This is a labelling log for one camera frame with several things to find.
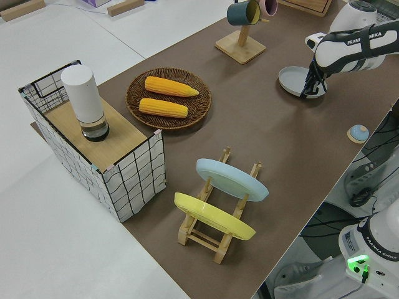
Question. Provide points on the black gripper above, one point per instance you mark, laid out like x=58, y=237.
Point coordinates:
x=318, y=73

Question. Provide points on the gray plate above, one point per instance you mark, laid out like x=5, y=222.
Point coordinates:
x=290, y=78

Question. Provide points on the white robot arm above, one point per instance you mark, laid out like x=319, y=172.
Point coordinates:
x=335, y=51

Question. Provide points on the light blue plate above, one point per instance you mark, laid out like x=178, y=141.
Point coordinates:
x=230, y=179

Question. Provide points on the yellow plate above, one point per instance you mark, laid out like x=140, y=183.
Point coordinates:
x=212, y=215

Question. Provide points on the wooden plate rack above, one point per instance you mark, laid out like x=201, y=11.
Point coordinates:
x=202, y=238

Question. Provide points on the blue service bell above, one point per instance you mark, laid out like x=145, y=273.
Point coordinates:
x=358, y=134

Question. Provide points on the brown table mat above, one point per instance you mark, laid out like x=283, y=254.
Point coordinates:
x=265, y=140

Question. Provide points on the wooden cabinet box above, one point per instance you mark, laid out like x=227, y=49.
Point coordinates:
x=308, y=6

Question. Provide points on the wooden mug stand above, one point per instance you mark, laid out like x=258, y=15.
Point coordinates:
x=240, y=50

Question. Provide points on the pink mug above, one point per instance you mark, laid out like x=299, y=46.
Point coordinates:
x=269, y=7

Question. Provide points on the dark teal mug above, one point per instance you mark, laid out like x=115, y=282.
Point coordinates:
x=237, y=12

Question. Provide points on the brown wicker basket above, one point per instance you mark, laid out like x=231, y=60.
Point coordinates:
x=199, y=109

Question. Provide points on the yellow corn cob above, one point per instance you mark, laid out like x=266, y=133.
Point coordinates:
x=168, y=86
x=162, y=108

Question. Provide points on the wooden stepped shelf board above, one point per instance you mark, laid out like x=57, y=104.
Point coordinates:
x=118, y=134

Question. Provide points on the wooden block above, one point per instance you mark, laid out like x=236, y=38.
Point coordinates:
x=124, y=7
x=22, y=9

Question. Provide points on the white cylinder with dark base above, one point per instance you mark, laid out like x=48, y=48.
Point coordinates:
x=82, y=93

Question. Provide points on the purple white pack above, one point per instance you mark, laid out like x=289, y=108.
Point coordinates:
x=95, y=2

